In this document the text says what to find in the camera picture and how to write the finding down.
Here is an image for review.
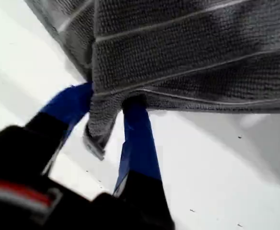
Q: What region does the grey striped towel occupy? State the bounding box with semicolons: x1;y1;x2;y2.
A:
24;0;280;161

